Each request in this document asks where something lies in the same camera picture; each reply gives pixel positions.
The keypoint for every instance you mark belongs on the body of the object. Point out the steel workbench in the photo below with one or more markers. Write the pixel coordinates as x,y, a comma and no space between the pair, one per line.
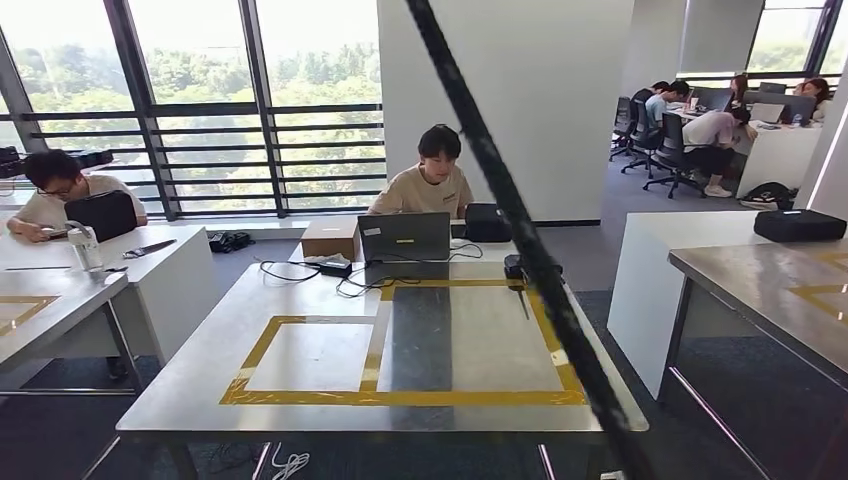
60,298
742,278
199,371

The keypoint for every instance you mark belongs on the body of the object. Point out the flat metal blade part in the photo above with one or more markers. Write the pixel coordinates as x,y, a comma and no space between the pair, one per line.
156,247

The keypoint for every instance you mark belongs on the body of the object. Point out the grey laptop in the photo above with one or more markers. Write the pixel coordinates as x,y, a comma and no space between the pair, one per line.
404,236

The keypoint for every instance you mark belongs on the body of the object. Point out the person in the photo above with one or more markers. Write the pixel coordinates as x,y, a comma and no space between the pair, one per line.
53,205
424,189
656,106
642,95
709,129
818,93
738,86

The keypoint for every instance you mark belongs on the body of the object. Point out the black zippered case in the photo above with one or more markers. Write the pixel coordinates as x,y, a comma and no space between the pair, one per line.
798,226
487,225

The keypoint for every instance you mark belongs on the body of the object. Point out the black power adapter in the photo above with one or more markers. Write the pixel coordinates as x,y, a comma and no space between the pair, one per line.
336,268

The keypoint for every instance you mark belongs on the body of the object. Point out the brown cardboard box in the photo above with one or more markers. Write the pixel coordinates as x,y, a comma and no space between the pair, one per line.
331,242

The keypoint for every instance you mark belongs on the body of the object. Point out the black device with antennas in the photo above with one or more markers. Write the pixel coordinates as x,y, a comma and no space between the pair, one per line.
513,267

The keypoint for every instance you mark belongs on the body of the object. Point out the white crumpled tissue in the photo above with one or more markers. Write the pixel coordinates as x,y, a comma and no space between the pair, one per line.
318,258

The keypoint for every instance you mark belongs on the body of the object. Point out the yellow tape outline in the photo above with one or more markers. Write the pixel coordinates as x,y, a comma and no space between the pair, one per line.
40,306
397,398

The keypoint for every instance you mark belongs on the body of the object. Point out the pile of black bags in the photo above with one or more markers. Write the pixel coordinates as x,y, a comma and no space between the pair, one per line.
228,242

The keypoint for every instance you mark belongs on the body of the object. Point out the black office chair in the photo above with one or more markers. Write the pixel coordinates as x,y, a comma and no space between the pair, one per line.
623,116
642,132
670,142

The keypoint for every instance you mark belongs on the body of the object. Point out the black window railing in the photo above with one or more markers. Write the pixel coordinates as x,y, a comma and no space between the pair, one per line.
199,109

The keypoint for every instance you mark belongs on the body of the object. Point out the black bag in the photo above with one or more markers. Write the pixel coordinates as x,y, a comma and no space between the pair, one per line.
99,215

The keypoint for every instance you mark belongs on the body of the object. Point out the clear water bottle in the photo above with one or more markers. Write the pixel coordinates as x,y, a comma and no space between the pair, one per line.
86,252

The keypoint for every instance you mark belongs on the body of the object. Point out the black equipment box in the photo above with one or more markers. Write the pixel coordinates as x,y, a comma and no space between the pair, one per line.
10,162
93,158

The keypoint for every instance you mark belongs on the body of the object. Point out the black backpack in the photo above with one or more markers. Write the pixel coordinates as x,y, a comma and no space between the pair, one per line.
768,195

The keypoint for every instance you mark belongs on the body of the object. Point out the silver laptop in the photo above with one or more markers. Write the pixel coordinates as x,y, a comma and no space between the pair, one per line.
767,112

